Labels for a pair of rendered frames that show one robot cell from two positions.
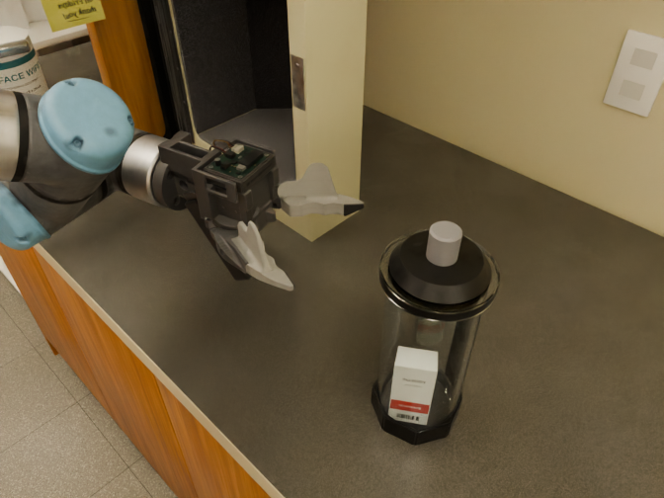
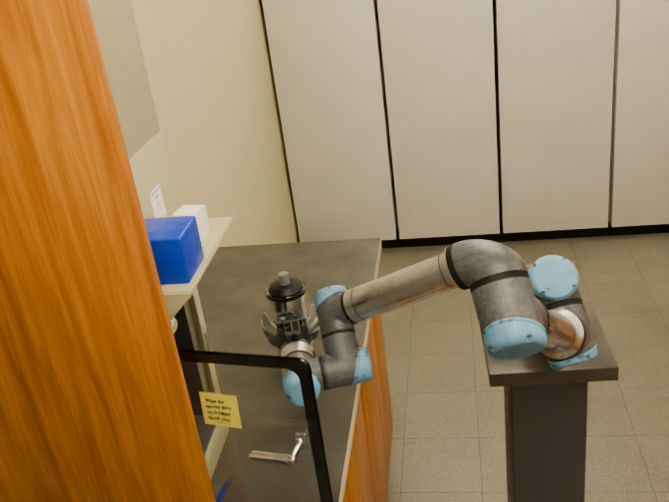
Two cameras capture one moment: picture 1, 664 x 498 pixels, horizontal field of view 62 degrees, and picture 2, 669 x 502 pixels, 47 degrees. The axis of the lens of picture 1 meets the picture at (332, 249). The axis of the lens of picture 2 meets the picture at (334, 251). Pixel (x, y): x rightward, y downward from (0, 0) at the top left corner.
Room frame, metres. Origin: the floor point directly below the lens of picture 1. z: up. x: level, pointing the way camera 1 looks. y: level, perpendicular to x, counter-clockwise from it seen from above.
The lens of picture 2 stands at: (1.24, 1.48, 2.13)
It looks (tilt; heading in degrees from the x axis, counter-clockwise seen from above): 26 degrees down; 236
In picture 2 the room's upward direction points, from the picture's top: 8 degrees counter-clockwise
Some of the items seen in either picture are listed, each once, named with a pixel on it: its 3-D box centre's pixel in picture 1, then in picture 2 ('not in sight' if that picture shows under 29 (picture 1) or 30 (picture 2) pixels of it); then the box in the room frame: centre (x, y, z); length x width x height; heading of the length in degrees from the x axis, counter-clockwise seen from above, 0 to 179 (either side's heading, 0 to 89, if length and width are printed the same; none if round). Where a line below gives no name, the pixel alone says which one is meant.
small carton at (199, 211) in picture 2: not in sight; (191, 223); (0.68, 0.14, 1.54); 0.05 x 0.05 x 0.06; 37
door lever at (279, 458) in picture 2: not in sight; (277, 451); (0.75, 0.47, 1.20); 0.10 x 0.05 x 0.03; 126
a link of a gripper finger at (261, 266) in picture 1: (259, 248); (313, 314); (0.39, 0.07, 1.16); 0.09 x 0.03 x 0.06; 27
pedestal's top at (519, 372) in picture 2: not in sight; (543, 342); (-0.16, 0.32, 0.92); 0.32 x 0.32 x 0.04; 48
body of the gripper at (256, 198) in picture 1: (217, 186); (293, 337); (0.49, 0.12, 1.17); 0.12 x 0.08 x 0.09; 61
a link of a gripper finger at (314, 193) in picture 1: (319, 187); (267, 322); (0.49, 0.01, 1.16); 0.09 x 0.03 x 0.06; 95
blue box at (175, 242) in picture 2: not in sight; (166, 250); (0.78, 0.25, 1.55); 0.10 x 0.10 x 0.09; 46
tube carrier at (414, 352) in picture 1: (426, 341); (291, 322); (0.36, -0.10, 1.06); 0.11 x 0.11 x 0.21
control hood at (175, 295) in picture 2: not in sight; (190, 274); (0.73, 0.19, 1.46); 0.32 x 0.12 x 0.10; 46
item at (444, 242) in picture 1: (441, 258); (285, 284); (0.36, -0.10, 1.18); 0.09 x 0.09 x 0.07
